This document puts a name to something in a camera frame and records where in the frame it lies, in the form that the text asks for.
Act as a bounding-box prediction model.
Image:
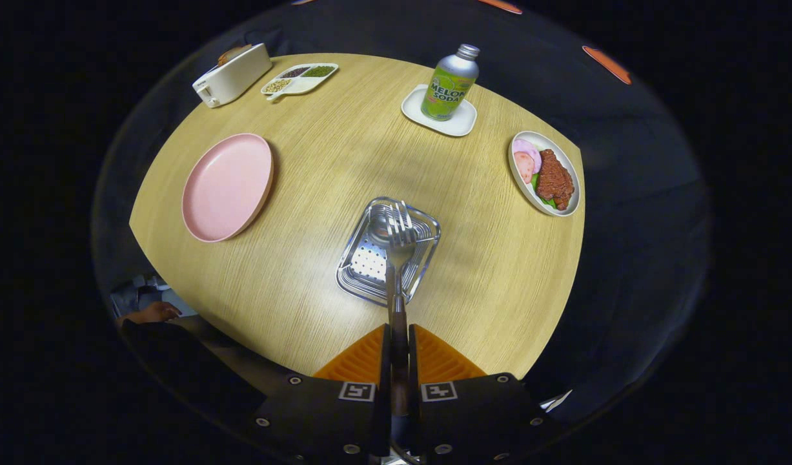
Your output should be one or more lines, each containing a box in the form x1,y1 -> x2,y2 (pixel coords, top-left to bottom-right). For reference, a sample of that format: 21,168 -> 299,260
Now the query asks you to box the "fork with brown handle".
384,200 -> 420,420

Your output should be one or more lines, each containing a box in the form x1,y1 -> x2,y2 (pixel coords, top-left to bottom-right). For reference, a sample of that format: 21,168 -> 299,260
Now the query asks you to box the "pink round plate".
181,133 -> 275,243

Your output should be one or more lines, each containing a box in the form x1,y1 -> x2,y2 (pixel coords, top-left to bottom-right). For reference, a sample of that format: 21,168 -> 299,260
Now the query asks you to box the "white divided tray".
261,63 -> 340,102

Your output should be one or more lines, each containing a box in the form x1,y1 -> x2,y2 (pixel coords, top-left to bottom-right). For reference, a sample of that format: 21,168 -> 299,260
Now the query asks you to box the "white square coaster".
401,84 -> 478,138

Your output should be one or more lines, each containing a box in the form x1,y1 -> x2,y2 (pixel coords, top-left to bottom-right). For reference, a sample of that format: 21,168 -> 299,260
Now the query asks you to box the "green lettuce leaf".
531,173 -> 558,209

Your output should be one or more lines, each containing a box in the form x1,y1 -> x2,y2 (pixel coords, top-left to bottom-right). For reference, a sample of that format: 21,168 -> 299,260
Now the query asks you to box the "green soda bottle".
420,44 -> 481,122

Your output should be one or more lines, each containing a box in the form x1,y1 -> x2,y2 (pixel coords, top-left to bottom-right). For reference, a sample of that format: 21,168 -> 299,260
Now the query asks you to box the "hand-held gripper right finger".
409,323 -> 564,462

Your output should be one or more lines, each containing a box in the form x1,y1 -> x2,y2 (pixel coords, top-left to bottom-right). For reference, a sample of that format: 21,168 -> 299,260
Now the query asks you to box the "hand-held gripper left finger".
257,323 -> 393,462

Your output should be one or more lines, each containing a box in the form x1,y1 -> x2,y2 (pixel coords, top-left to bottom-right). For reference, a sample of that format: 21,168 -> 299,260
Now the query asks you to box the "brown toast slice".
217,44 -> 254,67

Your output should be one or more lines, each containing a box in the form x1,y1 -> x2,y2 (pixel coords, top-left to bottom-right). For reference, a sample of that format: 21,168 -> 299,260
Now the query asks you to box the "white oval food plate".
508,131 -> 582,217

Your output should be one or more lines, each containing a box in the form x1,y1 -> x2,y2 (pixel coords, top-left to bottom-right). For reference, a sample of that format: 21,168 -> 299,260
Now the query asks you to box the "metal wire cutlery rack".
335,196 -> 442,307

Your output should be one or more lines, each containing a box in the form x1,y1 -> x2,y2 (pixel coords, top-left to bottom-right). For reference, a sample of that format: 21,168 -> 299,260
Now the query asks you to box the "white toaster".
192,43 -> 274,109

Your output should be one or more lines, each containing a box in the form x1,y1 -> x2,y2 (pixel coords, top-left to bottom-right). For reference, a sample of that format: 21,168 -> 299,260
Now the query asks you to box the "brown meat patty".
535,149 -> 575,211

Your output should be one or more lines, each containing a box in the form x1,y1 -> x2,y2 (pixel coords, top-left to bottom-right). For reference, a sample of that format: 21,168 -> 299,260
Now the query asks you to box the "silver metal spoon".
369,213 -> 400,259

